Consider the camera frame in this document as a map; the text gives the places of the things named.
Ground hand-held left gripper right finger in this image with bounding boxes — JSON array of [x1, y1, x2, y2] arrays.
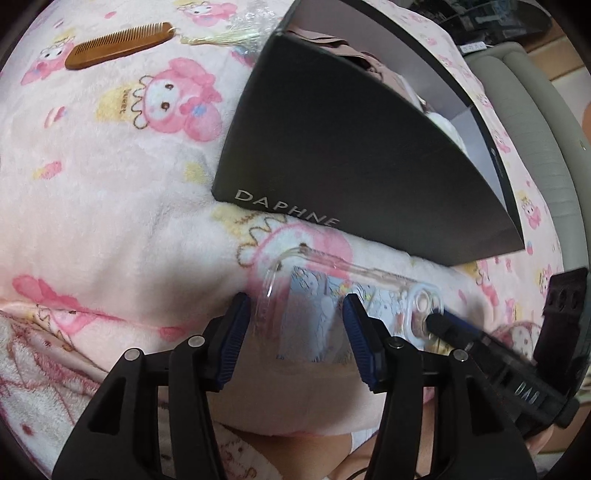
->
[[342, 293, 539, 480]]

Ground black glossy device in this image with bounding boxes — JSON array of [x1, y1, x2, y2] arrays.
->
[[416, 0, 552, 44]]

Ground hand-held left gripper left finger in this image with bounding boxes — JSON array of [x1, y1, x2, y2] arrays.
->
[[52, 292, 252, 480]]

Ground person's right forearm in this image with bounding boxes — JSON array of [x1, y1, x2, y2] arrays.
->
[[526, 425, 575, 457]]

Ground wooden comb with tassel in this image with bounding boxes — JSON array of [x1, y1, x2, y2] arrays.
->
[[64, 21, 262, 71]]

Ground pink cartoon printed blanket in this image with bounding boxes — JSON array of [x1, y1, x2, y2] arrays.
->
[[0, 0, 591, 480]]

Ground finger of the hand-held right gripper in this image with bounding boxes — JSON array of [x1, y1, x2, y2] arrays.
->
[[442, 313, 537, 371], [425, 314, 523, 398]]

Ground clear phone case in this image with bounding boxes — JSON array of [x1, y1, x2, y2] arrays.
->
[[259, 247, 445, 365]]

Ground clear plastic wrapper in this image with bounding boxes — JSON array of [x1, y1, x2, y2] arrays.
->
[[228, 0, 296, 65]]

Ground white printed towel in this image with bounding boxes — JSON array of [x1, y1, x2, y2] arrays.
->
[[0, 309, 116, 462]]

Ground beige knit cloth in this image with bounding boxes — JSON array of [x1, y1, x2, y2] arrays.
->
[[286, 28, 423, 112]]

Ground black cardboard box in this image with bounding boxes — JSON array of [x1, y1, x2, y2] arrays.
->
[[211, 0, 527, 268]]

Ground grey sofa cushion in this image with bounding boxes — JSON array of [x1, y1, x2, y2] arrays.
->
[[464, 39, 591, 273]]

